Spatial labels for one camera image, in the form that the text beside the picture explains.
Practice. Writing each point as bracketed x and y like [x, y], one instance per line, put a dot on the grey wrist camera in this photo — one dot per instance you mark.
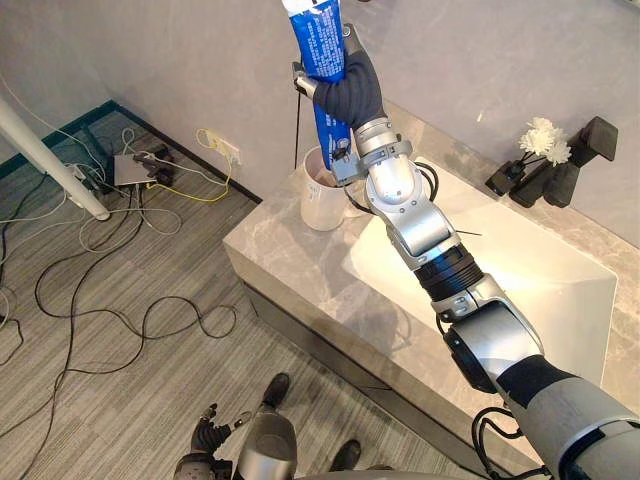
[346, 171]

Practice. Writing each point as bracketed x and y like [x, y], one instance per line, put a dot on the white artificial flower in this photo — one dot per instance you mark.
[559, 152]
[539, 135]

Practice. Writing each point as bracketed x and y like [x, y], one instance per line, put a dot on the dark robot left foot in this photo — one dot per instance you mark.
[276, 389]

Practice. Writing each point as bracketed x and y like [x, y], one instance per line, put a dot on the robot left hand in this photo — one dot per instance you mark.
[209, 434]

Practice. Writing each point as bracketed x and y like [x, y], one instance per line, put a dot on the blue toothpaste tube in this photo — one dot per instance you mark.
[320, 45]

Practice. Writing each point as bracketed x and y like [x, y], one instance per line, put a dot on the dark robot right foot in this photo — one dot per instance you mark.
[346, 454]

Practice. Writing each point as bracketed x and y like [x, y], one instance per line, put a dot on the white cup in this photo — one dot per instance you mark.
[322, 200]

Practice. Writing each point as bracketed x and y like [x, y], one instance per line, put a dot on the small black block ornament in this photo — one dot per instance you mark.
[504, 177]

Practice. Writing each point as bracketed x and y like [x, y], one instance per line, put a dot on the black slanted vase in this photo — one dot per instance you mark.
[532, 186]

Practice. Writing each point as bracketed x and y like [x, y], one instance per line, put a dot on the white power strip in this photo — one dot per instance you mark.
[76, 172]

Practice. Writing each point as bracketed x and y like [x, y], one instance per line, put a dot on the black T-shaped ornament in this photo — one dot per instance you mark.
[596, 137]

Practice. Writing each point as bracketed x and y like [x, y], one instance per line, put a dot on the white slanted pole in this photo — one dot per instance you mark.
[45, 155]

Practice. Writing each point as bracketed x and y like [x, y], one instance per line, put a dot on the grey network box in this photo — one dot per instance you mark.
[132, 169]

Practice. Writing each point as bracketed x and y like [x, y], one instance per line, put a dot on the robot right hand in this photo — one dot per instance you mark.
[352, 92]

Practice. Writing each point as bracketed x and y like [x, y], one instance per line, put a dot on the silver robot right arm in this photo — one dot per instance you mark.
[500, 330]

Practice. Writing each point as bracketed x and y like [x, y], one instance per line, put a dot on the dark robot foot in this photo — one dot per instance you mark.
[346, 454]
[276, 389]

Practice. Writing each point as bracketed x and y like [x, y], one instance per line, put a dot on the black tapered vase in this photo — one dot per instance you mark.
[562, 186]

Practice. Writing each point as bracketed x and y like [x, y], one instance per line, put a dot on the white wall socket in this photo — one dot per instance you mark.
[229, 151]

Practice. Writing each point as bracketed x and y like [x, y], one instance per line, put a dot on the white sink basin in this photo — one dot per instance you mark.
[550, 260]

